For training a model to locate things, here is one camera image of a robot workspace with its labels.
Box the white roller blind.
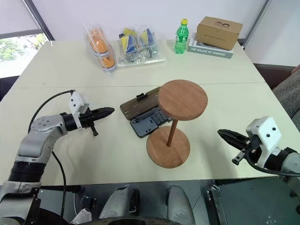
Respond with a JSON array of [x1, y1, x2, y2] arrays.
[[0, 0, 41, 35]]

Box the clear bag of orange items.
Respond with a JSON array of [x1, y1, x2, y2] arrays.
[[83, 22, 117, 76]]

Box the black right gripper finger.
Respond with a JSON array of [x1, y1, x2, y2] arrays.
[[217, 128, 249, 143], [219, 135, 247, 151]]

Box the round wooden stand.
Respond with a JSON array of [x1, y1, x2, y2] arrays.
[[146, 79, 209, 169]]

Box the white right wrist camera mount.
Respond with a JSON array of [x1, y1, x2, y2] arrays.
[[245, 116, 282, 168]]

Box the grey patterned fabric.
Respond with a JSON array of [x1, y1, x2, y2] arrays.
[[272, 68, 300, 131]]

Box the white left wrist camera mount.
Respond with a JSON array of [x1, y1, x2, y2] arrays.
[[68, 90, 90, 129]]

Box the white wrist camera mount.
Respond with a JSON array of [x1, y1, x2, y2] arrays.
[[68, 90, 90, 129], [245, 116, 282, 168]]

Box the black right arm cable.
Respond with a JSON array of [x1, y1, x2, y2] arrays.
[[245, 150, 300, 177]]

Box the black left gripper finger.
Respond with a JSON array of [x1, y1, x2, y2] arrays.
[[92, 107, 116, 114], [92, 112, 113, 120]]

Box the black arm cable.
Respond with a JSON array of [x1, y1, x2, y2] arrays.
[[245, 150, 300, 177], [28, 90, 75, 221]]

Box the grey rounded housing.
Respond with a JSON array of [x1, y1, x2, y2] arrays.
[[165, 185, 195, 225], [98, 184, 139, 221]]

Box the dark tool case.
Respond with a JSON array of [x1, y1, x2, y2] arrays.
[[120, 86, 174, 139]]

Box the black metal frame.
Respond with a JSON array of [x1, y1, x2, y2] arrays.
[[206, 184, 227, 225]]

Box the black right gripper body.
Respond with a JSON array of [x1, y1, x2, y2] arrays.
[[232, 135, 262, 165]]

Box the black window frame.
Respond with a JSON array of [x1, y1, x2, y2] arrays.
[[21, 0, 56, 42]]

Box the clear bag of blue-yellow items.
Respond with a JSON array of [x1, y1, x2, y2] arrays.
[[117, 24, 166, 69]]

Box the brown cardboard box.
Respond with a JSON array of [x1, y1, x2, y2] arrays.
[[195, 16, 244, 51]]

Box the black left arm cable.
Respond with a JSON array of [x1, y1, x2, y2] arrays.
[[28, 90, 75, 221]]

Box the green plastic soda bottle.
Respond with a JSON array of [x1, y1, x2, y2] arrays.
[[173, 18, 189, 55]]

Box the green and white book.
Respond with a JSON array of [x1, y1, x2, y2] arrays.
[[187, 32, 234, 60]]

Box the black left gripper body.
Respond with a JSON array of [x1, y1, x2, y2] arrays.
[[78, 107, 99, 137]]

